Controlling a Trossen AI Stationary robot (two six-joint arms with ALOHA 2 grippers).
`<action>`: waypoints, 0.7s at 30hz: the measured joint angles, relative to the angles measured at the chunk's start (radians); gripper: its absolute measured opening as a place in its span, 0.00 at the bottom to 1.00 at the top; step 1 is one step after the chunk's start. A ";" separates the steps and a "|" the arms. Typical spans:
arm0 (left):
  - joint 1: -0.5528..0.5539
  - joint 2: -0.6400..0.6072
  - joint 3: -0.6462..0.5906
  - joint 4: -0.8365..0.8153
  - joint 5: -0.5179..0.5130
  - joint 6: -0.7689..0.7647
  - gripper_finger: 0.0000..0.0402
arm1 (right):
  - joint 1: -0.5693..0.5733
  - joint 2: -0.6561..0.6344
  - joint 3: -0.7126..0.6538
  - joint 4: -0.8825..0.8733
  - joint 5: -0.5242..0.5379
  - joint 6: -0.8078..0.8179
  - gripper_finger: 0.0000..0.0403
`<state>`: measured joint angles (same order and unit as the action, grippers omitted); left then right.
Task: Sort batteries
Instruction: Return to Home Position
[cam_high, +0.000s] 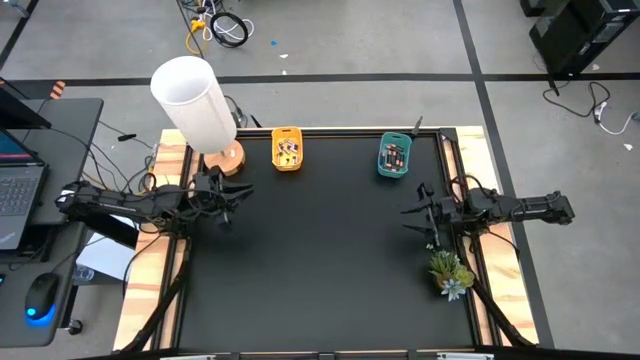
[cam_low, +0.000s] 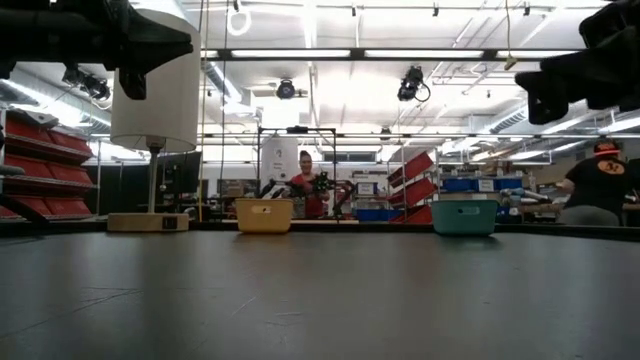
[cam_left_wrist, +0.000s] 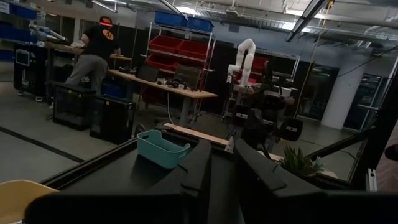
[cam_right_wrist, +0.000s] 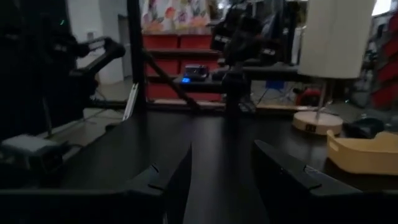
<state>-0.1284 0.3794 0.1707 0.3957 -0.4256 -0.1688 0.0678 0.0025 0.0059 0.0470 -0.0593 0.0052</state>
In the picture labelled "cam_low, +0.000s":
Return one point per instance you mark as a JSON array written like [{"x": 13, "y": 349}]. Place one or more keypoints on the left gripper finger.
[
  {"x": 147, "y": 42},
  {"x": 134, "y": 84}
]

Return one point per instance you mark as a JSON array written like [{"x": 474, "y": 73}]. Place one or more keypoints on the teal plastic bin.
[{"x": 465, "y": 220}]

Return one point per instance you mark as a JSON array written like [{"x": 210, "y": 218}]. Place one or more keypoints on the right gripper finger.
[
  {"x": 547, "y": 107},
  {"x": 600, "y": 75}
]

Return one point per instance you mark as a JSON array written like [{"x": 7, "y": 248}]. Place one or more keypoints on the black aluminium table frame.
[{"x": 375, "y": 227}]

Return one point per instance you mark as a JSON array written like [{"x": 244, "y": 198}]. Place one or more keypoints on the person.
[
  {"x": 600, "y": 185},
  {"x": 312, "y": 200}
]

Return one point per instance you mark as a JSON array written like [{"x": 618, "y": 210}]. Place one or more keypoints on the yellow plastic bin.
[{"x": 264, "y": 217}]

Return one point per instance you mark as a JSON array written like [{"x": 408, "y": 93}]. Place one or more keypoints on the background black robot arm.
[
  {"x": 325, "y": 182},
  {"x": 270, "y": 189}
]

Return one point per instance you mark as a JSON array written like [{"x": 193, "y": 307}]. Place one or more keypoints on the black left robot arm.
[{"x": 20, "y": 35}]

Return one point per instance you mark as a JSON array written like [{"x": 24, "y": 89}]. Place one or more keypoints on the blue bin shelf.
[{"x": 465, "y": 185}]

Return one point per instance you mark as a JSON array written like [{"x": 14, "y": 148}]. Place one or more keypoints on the black overhead light bar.
[{"x": 357, "y": 54}]

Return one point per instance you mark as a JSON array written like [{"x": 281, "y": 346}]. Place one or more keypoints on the black monitor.
[{"x": 190, "y": 172}]

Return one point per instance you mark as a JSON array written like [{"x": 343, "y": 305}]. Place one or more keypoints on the red storage bin rack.
[
  {"x": 412, "y": 167},
  {"x": 50, "y": 172}
]

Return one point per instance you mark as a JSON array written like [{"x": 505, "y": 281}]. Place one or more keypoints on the black stand frame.
[{"x": 295, "y": 129}]

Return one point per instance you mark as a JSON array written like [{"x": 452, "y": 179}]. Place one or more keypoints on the small blue screen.
[{"x": 366, "y": 188}]

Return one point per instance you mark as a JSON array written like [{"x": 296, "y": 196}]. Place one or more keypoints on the black diagonal frame strut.
[{"x": 25, "y": 207}]

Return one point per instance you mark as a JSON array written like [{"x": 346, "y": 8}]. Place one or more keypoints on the white cabinet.
[{"x": 275, "y": 160}]

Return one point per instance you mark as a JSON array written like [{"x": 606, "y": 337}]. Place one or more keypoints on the wooden table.
[{"x": 540, "y": 206}]

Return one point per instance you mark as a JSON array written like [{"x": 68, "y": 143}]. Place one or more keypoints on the white shade wooden lamp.
[{"x": 165, "y": 110}]

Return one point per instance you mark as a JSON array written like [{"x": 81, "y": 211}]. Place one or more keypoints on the blue plastic crate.
[{"x": 377, "y": 215}]

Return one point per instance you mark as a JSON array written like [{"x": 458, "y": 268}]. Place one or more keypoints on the black ceiling camera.
[
  {"x": 412, "y": 82},
  {"x": 285, "y": 89},
  {"x": 95, "y": 89}
]

